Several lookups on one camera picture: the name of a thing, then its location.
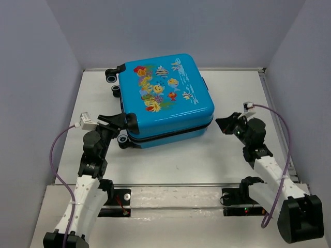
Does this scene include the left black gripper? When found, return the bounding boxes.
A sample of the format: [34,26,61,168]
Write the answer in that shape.
[93,113,127,158]

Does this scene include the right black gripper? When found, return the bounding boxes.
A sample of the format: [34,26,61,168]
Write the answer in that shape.
[214,111,250,145]

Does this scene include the blue hard-shell suitcase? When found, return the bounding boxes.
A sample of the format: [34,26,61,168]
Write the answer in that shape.
[105,53,215,149]

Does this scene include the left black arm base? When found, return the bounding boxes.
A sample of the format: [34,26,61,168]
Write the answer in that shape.
[98,188,131,218]

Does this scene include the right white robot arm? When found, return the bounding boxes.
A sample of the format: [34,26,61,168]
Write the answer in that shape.
[216,112,324,244]

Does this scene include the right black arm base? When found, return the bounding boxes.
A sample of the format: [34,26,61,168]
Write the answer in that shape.
[219,176,266,216]

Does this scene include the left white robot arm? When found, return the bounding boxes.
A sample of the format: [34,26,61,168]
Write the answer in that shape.
[43,112,127,247]

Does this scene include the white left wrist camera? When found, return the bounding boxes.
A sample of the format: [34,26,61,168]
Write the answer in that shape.
[77,112,98,131]

